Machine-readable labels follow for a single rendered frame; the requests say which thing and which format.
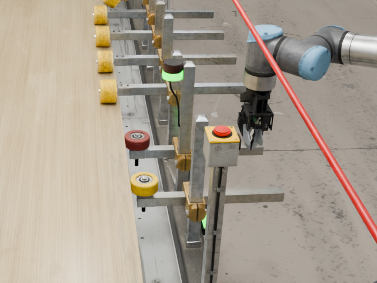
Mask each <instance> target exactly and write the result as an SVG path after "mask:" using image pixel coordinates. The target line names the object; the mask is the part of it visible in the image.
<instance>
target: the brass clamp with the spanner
mask: <svg viewBox="0 0 377 283"><path fill-rule="evenodd" d="M177 138H178V137H173V138H172V145H174V164H175V165H176V168H178V169H179V170H181V171H189V170H190V169H191V152H192V151H191V148H190V153H184V154H179V152H178V139H177Z"/></svg>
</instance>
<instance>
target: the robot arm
mask: <svg viewBox="0 0 377 283"><path fill-rule="evenodd" d="M255 29H256V31H257V32H258V33H259V35H260V37H261V39H262V40H263V42H264V43H265V45H266V47H267V48H268V50H269V52H270V53H271V55H272V56H273V58H274V60H275V61H276V63H277V65H278V66H279V68H280V69H281V71H283V72H286V73H289V74H292V75H295V76H298V77H301V78H303V79H305V80H311V81H318V80H320V79H321V78H322V77H323V76H324V75H325V74H326V72H327V70H328V68H329V65H330V63H337V64H342V65H355V66H362V67H369V68H374V69H377V35H370V34H361V33H354V32H352V31H347V30H346V29H344V28H343V27H341V26H338V25H330V26H326V27H324V28H322V29H320V30H319V31H318V32H316V33H315V34H313V35H311V36H309V37H307V38H306V39H304V40H297V39H294V38H290V37H287V36H284V35H283V29H282V28H281V27H279V26H276V25H258V26H255ZM276 80H277V75H276V74H275V72H274V70H273V68H272V67H271V65H270V63H269V62H268V60H267V58H266V57H265V55H264V53H263V52H262V50H261V48H260V47H259V45H258V43H257V41H256V40H255V38H254V36H253V35H252V33H251V31H249V35H248V40H247V51H246V61H245V69H244V75H243V84H244V86H245V87H246V92H244V93H241V94H240V102H244V104H243V105H242V106H241V107H242V110H241V112H239V113H238V119H237V124H238V128H239V130H240V133H241V136H242V138H243V141H244V144H245V146H246V147H247V148H248V150H253V149H254V148H255V147H256V146H257V145H258V144H259V145H262V144H263V132H264V131H268V129H270V130H271V131H272V126H273V117H274V113H273V112H272V110H271V108H270V107H269V105H268V99H270V93H271V92H272V89H274V88H275V85H276ZM271 117H272V123H271V124H270V122H271ZM252 129H254V133H253V135H252V140H251V142H250V139H251V136H250V133H251V130H252Z"/></svg>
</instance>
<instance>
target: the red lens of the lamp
mask: <svg viewBox="0 0 377 283"><path fill-rule="evenodd" d="M163 71H164V72H167V73H170V74H177V73H180V72H182V71H183V62H182V64H181V65H179V66H168V65H166V64H165V63H164V61H163Z"/></svg>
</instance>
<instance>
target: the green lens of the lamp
mask: <svg viewBox="0 0 377 283"><path fill-rule="evenodd" d="M182 74H183V71H182V72H181V73H179V74H168V73H165V72H164V71H163V70H162V78H163V79H164V80H167V81H179V80H181V79H182Z"/></svg>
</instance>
